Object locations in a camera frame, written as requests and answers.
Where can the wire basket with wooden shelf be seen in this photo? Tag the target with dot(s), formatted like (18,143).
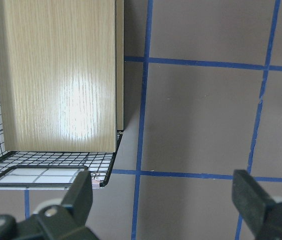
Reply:
(61,91)

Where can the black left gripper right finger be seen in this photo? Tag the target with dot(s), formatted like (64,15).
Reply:
(251,200)

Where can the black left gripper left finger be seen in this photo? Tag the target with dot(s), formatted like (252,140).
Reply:
(79,198)

